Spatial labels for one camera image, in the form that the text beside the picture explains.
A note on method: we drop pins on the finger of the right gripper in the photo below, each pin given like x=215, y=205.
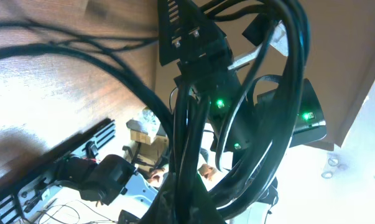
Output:
x=186, y=34

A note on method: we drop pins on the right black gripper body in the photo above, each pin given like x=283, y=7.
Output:
x=207, y=77

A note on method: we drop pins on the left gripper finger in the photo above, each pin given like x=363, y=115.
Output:
x=193, y=206

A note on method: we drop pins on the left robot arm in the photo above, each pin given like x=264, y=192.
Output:
x=114, y=177

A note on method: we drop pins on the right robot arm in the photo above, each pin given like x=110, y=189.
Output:
x=246, y=128

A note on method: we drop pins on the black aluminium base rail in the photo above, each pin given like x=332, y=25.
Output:
x=50, y=171

